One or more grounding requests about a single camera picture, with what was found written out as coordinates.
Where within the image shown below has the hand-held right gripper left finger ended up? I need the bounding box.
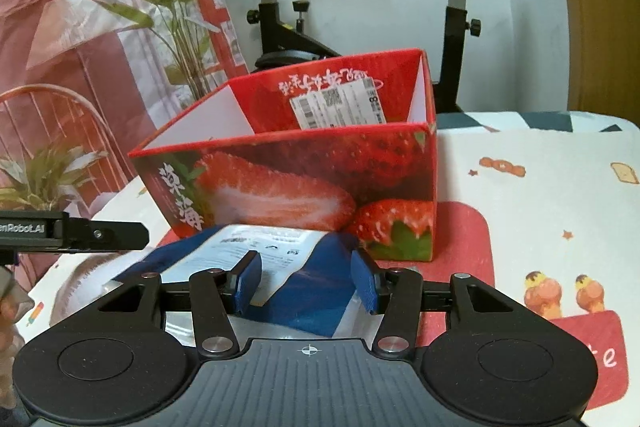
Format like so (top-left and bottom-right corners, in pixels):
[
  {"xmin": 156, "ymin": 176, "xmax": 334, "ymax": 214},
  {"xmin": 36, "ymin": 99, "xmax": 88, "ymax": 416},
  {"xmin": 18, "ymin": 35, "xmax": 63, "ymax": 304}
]
[{"xmin": 97, "ymin": 249, "xmax": 263, "ymax": 360}]

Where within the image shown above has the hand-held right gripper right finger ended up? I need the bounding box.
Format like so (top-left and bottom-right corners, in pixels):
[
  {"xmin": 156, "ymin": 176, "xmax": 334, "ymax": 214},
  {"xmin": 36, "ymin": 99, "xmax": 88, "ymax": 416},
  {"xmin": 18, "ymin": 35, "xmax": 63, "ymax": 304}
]
[{"xmin": 350, "ymin": 247, "xmax": 518, "ymax": 360}]

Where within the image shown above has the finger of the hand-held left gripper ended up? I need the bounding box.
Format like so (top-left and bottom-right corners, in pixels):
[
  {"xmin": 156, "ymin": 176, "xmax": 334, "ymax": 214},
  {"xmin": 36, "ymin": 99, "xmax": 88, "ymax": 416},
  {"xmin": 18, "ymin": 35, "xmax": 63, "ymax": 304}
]
[{"xmin": 67, "ymin": 218, "xmax": 150, "ymax": 254}]

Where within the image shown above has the red strawberry print cardboard box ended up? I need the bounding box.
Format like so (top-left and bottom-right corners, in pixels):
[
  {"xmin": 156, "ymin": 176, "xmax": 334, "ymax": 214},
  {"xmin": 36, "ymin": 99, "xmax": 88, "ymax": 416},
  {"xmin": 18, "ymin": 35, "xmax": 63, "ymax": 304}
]
[{"xmin": 128, "ymin": 48, "xmax": 438, "ymax": 262}]

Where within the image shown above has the person's left hand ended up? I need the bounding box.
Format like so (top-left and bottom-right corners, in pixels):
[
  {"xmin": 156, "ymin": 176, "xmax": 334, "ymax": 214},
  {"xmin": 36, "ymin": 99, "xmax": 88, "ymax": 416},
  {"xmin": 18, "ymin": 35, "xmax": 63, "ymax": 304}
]
[{"xmin": 0, "ymin": 264, "xmax": 36, "ymax": 408}]

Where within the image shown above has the small green leafy plant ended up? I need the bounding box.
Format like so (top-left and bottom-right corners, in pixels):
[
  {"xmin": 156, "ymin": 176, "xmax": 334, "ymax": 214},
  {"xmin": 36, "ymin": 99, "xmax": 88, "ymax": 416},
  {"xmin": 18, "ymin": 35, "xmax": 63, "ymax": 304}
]
[{"xmin": 0, "ymin": 142, "xmax": 109, "ymax": 212}]

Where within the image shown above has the cartoon printed tablecloth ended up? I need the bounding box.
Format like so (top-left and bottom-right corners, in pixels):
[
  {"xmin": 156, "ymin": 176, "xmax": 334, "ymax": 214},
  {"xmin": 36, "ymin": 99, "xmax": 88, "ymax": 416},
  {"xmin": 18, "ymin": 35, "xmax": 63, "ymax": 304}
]
[{"xmin": 27, "ymin": 111, "xmax": 640, "ymax": 427}]

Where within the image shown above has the tall green artificial plant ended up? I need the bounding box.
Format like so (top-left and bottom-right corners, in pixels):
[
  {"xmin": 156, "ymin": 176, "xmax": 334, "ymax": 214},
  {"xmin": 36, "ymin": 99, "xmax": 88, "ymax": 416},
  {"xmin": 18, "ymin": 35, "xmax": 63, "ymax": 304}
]
[{"xmin": 92, "ymin": 0, "xmax": 227, "ymax": 108}]

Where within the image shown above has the black exercise bike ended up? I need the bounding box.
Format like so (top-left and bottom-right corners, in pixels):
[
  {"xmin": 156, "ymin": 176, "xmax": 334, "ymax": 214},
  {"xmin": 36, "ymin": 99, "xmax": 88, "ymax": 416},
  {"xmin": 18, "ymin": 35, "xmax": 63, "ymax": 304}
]
[{"xmin": 204, "ymin": 0, "xmax": 516, "ymax": 114}]

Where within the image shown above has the wooden door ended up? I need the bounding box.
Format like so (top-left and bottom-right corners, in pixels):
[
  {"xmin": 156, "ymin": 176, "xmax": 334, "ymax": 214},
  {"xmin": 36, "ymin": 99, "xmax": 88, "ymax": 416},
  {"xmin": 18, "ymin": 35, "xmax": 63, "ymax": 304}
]
[{"xmin": 547, "ymin": 0, "xmax": 640, "ymax": 128}]

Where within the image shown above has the orange wire chair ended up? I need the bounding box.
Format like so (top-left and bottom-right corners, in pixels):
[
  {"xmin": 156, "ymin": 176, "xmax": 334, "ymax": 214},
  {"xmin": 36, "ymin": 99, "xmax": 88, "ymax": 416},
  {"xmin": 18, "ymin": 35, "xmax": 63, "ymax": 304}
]
[{"xmin": 0, "ymin": 84, "xmax": 133, "ymax": 208}]

